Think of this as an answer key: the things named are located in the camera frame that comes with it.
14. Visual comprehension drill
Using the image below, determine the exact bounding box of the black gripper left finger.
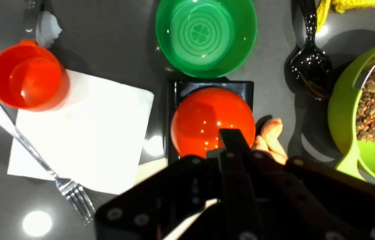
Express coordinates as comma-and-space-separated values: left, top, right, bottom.
93, 128, 248, 240

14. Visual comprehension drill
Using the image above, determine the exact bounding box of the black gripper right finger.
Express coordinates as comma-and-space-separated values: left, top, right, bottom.
232, 128, 375, 240

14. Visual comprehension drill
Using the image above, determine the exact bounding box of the white and peach toy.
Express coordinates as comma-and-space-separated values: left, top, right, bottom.
251, 117, 290, 167

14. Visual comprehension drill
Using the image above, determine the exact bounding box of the lime green mixing bowl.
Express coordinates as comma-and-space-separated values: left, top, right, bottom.
327, 37, 375, 196

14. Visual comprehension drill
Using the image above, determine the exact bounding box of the white paper napkin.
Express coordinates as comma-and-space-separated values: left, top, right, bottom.
5, 68, 155, 196

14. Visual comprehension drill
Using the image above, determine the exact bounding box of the black plastic spoon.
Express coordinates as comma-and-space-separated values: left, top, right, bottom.
286, 0, 335, 101

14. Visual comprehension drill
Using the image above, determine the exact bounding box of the silver metal fork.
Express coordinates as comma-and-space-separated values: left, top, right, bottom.
0, 92, 97, 224

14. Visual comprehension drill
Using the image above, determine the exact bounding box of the small green plastic bowl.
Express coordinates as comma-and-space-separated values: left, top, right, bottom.
154, 0, 259, 80

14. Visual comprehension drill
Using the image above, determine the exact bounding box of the red measuring cup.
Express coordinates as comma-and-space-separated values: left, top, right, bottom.
0, 0, 70, 112

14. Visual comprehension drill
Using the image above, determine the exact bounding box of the yellow knitted cloth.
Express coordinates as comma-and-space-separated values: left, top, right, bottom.
315, 0, 375, 33

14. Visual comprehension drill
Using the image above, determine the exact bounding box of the small white paper scrap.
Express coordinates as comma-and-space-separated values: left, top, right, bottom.
34, 9, 63, 48

